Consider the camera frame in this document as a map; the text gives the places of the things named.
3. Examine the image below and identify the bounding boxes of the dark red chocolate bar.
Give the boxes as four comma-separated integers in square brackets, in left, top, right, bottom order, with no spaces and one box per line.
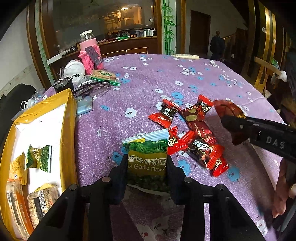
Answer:
[213,100,246,118]
[179,94,217,145]

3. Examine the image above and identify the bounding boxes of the red black candy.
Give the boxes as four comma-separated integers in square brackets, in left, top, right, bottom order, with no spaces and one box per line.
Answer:
[182,131,225,170]
[148,99,180,128]

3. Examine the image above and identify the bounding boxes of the red cartoon candy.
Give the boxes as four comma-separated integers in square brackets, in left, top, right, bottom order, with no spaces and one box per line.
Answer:
[211,156,229,177]
[167,126,188,155]

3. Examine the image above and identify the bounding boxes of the orange cracker pack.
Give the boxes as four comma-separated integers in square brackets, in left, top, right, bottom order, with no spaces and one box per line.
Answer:
[6,179,34,240]

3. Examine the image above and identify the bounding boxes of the green pea snack packet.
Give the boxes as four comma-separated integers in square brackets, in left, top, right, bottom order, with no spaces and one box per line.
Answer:
[25,145,53,173]

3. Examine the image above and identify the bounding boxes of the yellow sandwich cracker pack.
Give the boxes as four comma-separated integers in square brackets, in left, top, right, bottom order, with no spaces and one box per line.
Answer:
[9,152,28,186]

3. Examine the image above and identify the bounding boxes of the yellow saltine cracker pack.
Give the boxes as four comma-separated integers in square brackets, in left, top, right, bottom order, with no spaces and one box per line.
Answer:
[27,183,59,228]

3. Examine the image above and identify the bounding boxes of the person's right hand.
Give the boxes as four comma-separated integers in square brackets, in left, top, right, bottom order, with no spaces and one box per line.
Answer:
[272,159,295,218]

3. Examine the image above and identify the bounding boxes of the dark statue figure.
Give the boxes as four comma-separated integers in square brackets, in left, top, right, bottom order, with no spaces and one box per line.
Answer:
[210,31,225,61]

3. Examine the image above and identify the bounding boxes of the yellow taped white box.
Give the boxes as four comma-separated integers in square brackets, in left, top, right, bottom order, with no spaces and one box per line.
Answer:
[1,89,77,240]

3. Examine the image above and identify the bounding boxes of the cream remote control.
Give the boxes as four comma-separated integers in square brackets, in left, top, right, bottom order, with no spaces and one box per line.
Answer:
[173,54,200,60]

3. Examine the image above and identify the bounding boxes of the purple floral tablecloth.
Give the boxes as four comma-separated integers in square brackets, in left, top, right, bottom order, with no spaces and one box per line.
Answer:
[74,54,282,240]

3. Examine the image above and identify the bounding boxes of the blue card pouch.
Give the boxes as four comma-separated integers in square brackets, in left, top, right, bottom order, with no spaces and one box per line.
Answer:
[75,95,93,116]

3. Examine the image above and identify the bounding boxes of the eyeglasses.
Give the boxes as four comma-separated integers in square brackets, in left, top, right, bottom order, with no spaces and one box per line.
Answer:
[72,81,110,97]

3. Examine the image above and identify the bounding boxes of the clear plastic bag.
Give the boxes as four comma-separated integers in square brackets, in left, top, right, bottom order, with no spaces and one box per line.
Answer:
[11,89,47,121]

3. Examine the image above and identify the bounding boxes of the small black device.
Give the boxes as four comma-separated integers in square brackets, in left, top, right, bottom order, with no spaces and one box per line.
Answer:
[52,77,74,93]

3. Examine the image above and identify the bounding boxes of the round biscuit green pack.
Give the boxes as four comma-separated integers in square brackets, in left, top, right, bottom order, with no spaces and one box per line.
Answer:
[91,70,121,86]

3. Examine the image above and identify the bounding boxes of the white round lidded container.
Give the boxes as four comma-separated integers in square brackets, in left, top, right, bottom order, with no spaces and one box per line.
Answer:
[63,60,85,87]

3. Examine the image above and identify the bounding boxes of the pink sleeved glass bottle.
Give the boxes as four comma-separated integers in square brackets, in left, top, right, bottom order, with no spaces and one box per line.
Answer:
[78,30,103,75]

